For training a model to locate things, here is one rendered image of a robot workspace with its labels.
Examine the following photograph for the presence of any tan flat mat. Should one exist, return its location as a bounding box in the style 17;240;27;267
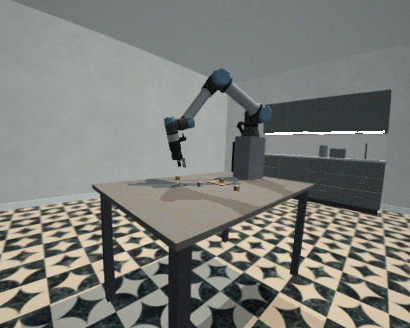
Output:
207;180;234;186

